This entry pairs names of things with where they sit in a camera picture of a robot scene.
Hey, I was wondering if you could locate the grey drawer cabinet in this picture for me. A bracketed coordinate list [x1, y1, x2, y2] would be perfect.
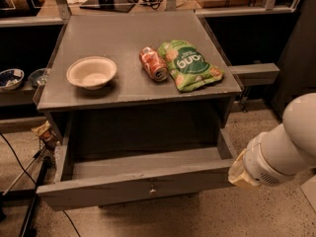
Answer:
[33, 10, 245, 170]

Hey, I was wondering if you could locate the brown snack packet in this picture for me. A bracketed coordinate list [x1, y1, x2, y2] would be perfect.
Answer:
[32, 121, 57, 150]

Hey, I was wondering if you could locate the blue white bowl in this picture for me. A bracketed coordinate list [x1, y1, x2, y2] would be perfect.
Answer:
[0, 68, 25, 91]

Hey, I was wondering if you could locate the grey top drawer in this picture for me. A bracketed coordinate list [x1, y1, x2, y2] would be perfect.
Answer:
[38, 128, 238, 211]

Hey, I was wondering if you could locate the green snack bag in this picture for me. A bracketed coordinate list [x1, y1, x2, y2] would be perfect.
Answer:
[158, 39, 224, 92]

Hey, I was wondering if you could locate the white paper bowl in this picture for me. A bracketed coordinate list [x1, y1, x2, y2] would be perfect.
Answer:
[66, 56, 118, 90]

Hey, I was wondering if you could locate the black floor cable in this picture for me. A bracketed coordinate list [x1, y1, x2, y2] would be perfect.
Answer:
[0, 132, 82, 237]

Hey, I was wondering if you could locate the red soda can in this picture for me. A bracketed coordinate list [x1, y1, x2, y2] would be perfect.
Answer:
[139, 46, 168, 82]

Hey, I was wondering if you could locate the grey wooden beam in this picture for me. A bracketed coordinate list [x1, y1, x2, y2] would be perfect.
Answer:
[229, 63, 279, 86]

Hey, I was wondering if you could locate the black tripod stand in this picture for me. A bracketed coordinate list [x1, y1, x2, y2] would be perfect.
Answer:
[0, 150, 51, 237]

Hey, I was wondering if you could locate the dark small bowl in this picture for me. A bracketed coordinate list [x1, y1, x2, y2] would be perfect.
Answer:
[28, 68, 50, 88]

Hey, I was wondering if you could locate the black monitor base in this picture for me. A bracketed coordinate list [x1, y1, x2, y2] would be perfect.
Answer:
[79, 0, 134, 13]

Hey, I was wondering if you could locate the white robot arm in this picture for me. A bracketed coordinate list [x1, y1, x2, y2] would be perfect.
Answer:
[228, 93, 316, 189]

